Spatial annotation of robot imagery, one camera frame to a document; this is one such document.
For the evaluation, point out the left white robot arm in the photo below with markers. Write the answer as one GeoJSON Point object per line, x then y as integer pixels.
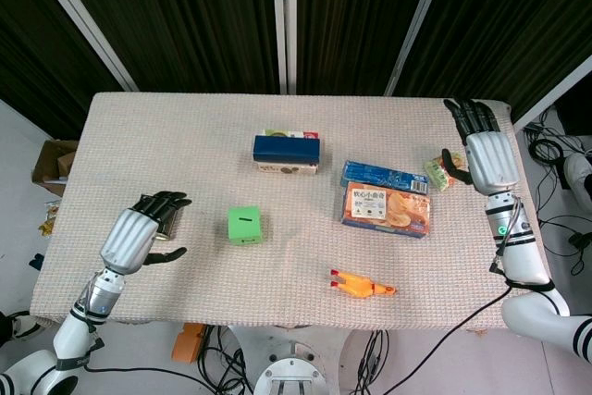
{"type": "Point", "coordinates": [69, 332]}

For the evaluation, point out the white partition post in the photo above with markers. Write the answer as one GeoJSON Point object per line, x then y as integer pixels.
{"type": "Point", "coordinates": [418, 20]}
{"type": "Point", "coordinates": [284, 20]}
{"type": "Point", "coordinates": [552, 94]}
{"type": "Point", "coordinates": [83, 20]}

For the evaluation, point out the yellow rubber chicken toy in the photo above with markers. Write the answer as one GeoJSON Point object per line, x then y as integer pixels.
{"type": "Point", "coordinates": [361, 286]}

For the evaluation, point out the green snack packet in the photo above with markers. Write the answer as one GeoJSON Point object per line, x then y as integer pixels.
{"type": "Point", "coordinates": [435, 173]}

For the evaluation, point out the black monitor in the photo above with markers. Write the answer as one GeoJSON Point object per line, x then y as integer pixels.
{"type": "Point", "coordinates": [575, 110]}

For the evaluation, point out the green cube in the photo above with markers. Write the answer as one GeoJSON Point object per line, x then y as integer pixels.
{"type": "Point", "coordinates": [245, 226]}

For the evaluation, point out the beige woven tablecloth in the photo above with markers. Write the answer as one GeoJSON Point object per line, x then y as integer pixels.
{"type": "Point", "coordinates": [185, 136]}

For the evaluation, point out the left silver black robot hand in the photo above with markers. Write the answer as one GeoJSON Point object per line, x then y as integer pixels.
{"type": "Point", "coordinates": [127, 238]}

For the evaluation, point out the black gold meat can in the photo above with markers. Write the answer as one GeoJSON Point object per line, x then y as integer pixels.
{"type": "Point", "coordinates": [167, 230]}

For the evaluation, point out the dark ribbed partition panel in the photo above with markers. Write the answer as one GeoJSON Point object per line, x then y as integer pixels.
{"type": "Point", "coordinates": [504, 11]}
{"type": "Point", "coordinates": [28, 43]}
{"type": "Point", "coordinates": [185, 11]}
{"type": "Point", "coordinates": [356, 11]}

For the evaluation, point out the white silver robot base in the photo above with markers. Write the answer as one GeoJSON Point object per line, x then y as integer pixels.
{"type": "Point", "coordinates": [289, 374]}

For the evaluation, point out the yellow floor scrap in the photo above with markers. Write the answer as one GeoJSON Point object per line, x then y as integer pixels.
{"type": "Point", "coordinates": [48, 224]}

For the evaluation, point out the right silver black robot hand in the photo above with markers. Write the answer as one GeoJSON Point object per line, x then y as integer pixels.
{"type": "Point", "coordinates": [492, 159]}

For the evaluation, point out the dark blue box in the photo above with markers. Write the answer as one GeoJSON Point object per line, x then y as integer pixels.
{"type": "Point", "coordinates": [287, 150]}

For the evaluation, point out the orange snack box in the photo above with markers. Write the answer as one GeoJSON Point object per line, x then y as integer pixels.
{"type": "Point", "coordinates": [388, 210]}

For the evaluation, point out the long blue cookie box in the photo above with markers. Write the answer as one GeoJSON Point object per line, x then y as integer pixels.
{"type": "Point", "coordinates": [370, 173]}

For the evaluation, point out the white printed snack box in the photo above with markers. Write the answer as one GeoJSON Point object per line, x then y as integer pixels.
{"type": "Point", "coordinates": [287, 169]}

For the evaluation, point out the orange plastic object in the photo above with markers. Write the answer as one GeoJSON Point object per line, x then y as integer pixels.
{"type": "Point", "coordinates": [187, 344]}

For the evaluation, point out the brown cardboard box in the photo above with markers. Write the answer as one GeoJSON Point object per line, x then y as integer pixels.
{"type": "Point", "coordinates": [48, 164]}

